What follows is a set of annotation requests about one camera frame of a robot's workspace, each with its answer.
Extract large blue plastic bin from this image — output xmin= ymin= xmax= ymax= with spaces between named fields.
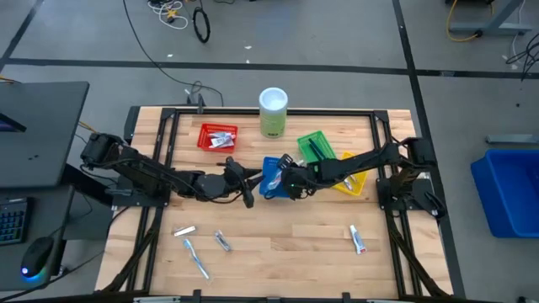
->
xmin=470 ymin=149 xmax=539 ymax=239

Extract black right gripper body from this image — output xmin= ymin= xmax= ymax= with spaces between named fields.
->
xmin=286 ymin=162 xmax=317 ymax=200

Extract dark navy disposable razor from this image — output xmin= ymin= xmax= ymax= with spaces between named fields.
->
xmin=310 ymin=137 xmax=327 ymax=160

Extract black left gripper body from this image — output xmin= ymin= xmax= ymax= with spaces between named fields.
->
xmin=224 ymin=156 xmax=257 ymax=210

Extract black box at table corner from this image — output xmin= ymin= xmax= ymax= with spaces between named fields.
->
xmin=123 ymin=104 xmax=142 ymax=145

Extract thin yellow wires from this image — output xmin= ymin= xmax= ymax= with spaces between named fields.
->
xmin=77 ymin=120 xmax=100 ymax=135

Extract work desk with grey legs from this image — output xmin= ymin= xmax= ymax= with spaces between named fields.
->
xmin=446 ymin=0 xmax=534 ymax=37

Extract coiled black cable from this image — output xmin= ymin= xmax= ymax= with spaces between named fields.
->
xmin=192 ymin=7 xmax=211 ymax=45

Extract blue toothbrush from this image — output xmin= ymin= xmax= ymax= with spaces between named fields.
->
xmin=267 ymin=168 xmax=285 ymax=191
xmin=182 ymin=237 xmax=213 ymax=283

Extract yellow floor cable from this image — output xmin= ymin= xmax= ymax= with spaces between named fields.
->
xmin=445 ymin=0 xmax=482 ymax=43

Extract long black floor cable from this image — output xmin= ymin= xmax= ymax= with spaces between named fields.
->
xmin=121 ymin=0 xmax=225 ymax=107

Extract grey metal floor bar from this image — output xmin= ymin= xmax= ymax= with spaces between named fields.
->
xmin=484 ymin=134 xmax=539 ymax=146

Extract white cable bundle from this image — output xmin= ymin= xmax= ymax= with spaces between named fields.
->
xmin=147 ymin=0 xmax=189 ymax=31

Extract black keyboard blue backlight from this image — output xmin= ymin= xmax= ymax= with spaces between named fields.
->
xmin=0 ymin=197 xmax=33 ymax=247

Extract blue plastic basket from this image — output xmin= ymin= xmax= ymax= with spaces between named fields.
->
xmin=259 ymin=155 xmax=296 ymax=199

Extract green white wipes canister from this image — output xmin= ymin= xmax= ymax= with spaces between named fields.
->
xmin=258 ymin=87 xmax=290 ymax=139

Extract green plastic basket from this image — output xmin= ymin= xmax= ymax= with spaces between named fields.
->
xmin=296 ymin=130 xmax=338 ymax=164

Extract black mouse blue light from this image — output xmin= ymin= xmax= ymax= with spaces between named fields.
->
xmin=19 ymin=236 xmax=55 ymax=279

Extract black braided cable bundle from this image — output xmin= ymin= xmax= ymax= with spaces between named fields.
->
xmin=385 ymin=210 xmax=454 ymax=298
xmin=100 ymin=201 xmax=168 ymax=294

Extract tangled black floor cables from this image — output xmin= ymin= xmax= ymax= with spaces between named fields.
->
xmin=504 ymin=32 xmax=539 ymax=82

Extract black side desk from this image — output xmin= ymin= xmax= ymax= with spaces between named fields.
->
xmin=0 ymin=81 xmax=90 ymax=189

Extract laptop with blue screen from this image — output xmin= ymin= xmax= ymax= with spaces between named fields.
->
xmin=0 ymin=112 xmax=27 ymax=134

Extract yellow plastic basket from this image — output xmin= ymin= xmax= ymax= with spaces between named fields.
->
xmin=332 ymin=151 xmax=369 ymax=197

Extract black low keyboard desk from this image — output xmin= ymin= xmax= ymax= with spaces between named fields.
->
xmin=0 ymin=184 xmax=76 ymax=291

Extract red plastic basket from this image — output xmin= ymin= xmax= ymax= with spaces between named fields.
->
xmin=196 ymin=122 xmax=239 ymax=153

